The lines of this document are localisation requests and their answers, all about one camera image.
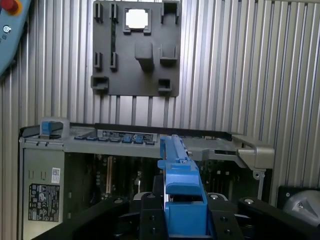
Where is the hard disk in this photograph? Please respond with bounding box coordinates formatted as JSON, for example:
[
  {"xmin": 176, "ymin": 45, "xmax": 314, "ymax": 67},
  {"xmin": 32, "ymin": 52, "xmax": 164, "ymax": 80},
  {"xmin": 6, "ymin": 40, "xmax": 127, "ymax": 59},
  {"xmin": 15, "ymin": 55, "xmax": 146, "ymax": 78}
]
[{"xmin": 157, "ymin": 134, "xmax": 213, "ymax": 237}]

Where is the silver CPU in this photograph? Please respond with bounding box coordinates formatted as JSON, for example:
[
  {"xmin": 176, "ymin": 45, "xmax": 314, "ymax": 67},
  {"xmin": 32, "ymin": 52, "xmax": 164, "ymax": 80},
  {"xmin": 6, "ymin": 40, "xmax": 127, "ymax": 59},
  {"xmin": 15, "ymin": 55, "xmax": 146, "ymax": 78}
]
[{"xmin": 124, "ymin": 8, "xmax": 152, "ymax": 30}]

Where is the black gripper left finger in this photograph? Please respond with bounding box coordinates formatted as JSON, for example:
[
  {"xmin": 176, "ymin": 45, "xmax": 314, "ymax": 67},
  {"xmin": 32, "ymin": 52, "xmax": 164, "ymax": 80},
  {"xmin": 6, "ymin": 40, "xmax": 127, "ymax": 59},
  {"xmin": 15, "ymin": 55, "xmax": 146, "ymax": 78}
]
[{"xmin": 32, "ymin": 192, "xmax": 168, "ymax": 240}]

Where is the silver power supply with label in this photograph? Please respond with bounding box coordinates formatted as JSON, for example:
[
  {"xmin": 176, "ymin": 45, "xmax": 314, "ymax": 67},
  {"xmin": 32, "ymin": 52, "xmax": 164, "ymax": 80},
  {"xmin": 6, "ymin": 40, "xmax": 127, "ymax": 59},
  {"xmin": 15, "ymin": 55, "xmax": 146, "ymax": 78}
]
[{"xmin": 21, "ymin": 147, "xmax": 66, "ymax": 240}]

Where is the green motherboard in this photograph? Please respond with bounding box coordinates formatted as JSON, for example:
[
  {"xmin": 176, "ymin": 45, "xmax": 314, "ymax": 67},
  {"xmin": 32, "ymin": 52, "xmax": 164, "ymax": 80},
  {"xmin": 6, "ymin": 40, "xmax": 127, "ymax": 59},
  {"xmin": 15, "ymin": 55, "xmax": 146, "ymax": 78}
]
[{"xmin": 64, "ymin": 152, "xmax": 261, "ymax": 201}]

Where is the pale blue teach pendant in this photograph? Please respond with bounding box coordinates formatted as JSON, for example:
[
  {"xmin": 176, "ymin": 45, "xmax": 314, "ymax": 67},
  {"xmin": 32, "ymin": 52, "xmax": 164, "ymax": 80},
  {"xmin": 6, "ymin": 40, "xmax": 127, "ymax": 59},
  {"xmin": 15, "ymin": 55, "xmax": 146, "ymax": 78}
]
[{"xmin": 0, "ymin": 0, "xmax": 33, "ymax": 78}]

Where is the black open PC case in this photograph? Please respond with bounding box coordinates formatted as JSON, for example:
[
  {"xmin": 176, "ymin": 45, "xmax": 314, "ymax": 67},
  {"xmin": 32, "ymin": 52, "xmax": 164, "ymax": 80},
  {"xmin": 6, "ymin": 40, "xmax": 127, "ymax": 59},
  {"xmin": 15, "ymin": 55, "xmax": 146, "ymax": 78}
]
[{"xmin": 18, "ymin": 117, "xmax": 276, "ymax": 240}]

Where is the blue case latch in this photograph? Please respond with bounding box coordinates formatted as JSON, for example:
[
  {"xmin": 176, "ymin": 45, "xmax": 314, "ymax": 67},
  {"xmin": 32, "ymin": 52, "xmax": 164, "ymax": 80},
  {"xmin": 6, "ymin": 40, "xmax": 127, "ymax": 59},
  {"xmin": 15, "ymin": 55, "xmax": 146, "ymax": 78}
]
[{"xmin": 41, "ymin": 120, "xmax": 60, "ymax": 136}]

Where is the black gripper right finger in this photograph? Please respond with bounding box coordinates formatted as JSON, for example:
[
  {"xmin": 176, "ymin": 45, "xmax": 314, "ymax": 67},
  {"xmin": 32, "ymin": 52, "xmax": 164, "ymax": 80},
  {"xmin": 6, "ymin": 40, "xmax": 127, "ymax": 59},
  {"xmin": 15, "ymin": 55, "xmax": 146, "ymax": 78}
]
[{"xmin": 206, "ymin": 192, "xmax": 320, "ymax": 240}]

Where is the grey parts rack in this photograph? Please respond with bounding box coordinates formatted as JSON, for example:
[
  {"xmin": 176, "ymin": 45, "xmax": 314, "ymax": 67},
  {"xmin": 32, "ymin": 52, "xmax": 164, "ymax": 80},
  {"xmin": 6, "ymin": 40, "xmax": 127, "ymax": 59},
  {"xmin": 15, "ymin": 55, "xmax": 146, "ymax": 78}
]
[{"xmin": 89, "ymin": 0, "xmax": 181, "ymax": 97}]

